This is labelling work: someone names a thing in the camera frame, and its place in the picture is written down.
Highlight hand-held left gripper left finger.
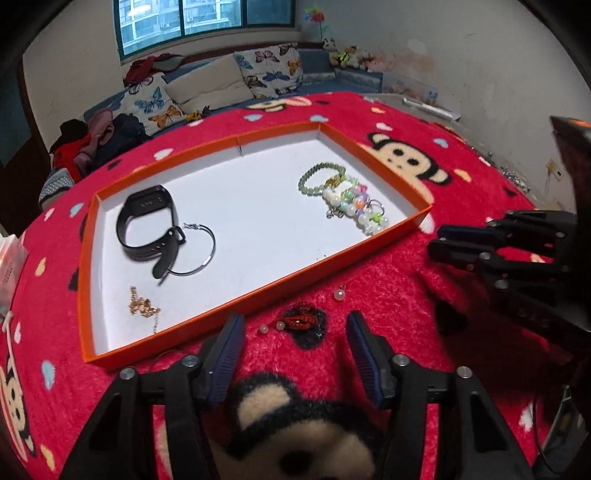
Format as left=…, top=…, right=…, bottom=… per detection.
left=60, top=313, right=247, bottom=480

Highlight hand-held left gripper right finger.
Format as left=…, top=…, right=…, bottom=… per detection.
left=346, top=311, right=536, bottom=480

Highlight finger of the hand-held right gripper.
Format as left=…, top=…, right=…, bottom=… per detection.
left=427, top=240, right=578, bottom=325
left=436, top=210, right=578, bottom=252

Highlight white bead bracelet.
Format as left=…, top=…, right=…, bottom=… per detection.
left=353, top=203, right=389, bottom=237

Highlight gold chain necklace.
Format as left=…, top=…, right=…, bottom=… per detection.
left=128, top=285, right=162, bottom=333

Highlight silver hoop bracelet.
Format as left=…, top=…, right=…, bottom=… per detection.
left=165, top=223, right=217, bottom=278

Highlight colourful charm bead bracelet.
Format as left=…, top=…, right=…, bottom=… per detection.
left=323, top=174, right=384, bottom=220

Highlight orange shallow tray box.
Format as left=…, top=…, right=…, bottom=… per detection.
left=78, top=121, right=434, bottom=370

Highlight green bead bracelet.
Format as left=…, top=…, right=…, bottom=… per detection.
left=298, top=162, right=347, bottom=197

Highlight black smart watch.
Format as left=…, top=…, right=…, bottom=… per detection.
left=115, top=185, right=188, bottom=280

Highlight red monkey printed blanket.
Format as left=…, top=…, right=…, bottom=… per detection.
left=0, top=91, right=578, bottom=480

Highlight scattered small metal pieces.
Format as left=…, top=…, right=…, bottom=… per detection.
left=501, top=165, right=529, bottom=188

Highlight clear plastic storage box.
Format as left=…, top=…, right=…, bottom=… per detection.
left=383, top=71, right=439, bottom=104

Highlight heap of small plush toys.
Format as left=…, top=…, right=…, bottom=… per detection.
left=337, top=45, right=386, bottom=72

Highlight blue sofa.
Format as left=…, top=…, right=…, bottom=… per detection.
left=39, top=44, right=384, bottom=208

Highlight pink white tissue box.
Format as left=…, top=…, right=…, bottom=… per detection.
left=0, top=234, right=29, bottom=319

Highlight dark blue garment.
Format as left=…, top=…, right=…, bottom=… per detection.
left=111, top=113, right=153, bottom=151

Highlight butterfly print pillow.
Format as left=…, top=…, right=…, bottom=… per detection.
left=234, top=42, right=304, bottom=99
left=111, top=74, right=185, bottom=137

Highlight red garment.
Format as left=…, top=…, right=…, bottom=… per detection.
left=50, top=141, right=93, bottom=172

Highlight colourful pinwheel flower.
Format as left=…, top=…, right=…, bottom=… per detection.
left=303, top=6, right=326, bottom=42

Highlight pink garment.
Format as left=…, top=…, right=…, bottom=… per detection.
left=74, top=110, right=116, bottom=174

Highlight beige cushion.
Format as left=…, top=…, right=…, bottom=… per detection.
left=165, top=54, right=254, bottom=116

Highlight black garment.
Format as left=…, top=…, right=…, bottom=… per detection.
left=60, top=119, right=88, bottom=148

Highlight red and dark cloth bundle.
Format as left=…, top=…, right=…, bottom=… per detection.
left=124, top=53, right=185, bottom=86

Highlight green framed window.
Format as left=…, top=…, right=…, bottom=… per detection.
left=113, top=0, right=303, bottom=61

